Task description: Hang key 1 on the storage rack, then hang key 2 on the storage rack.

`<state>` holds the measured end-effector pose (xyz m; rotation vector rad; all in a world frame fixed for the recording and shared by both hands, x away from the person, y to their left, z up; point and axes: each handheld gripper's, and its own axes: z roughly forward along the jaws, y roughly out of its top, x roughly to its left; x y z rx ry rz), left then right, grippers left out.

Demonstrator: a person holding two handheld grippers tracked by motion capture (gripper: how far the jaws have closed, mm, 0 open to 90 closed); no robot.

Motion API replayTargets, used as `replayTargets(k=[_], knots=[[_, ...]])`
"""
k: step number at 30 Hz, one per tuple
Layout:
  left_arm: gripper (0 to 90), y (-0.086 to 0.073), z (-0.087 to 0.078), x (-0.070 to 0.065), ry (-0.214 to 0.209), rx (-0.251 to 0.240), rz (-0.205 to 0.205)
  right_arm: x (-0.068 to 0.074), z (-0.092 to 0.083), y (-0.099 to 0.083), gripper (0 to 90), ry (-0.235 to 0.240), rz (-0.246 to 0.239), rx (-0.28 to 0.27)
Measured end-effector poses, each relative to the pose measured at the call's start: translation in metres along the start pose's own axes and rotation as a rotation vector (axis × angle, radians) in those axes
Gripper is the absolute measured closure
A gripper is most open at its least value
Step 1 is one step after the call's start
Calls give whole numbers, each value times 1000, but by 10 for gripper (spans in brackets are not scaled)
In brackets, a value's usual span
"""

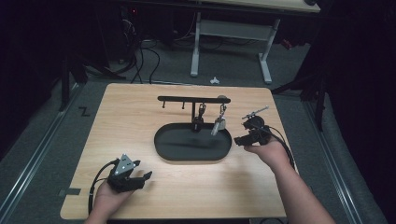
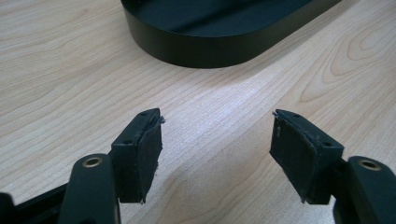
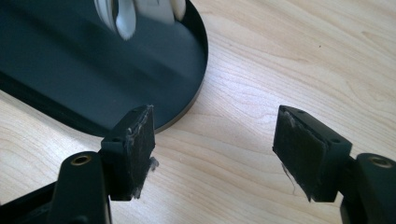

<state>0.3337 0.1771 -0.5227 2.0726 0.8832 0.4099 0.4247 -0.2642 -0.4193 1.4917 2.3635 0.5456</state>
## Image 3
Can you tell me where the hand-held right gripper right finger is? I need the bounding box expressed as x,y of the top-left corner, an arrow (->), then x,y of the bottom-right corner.
272,105 -> 355,203

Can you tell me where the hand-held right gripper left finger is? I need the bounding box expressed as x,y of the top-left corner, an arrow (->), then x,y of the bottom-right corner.
100,104 -> 157,202

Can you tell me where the black key holder with tray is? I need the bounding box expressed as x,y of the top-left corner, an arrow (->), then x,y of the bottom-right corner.
0,0 -> 209,138

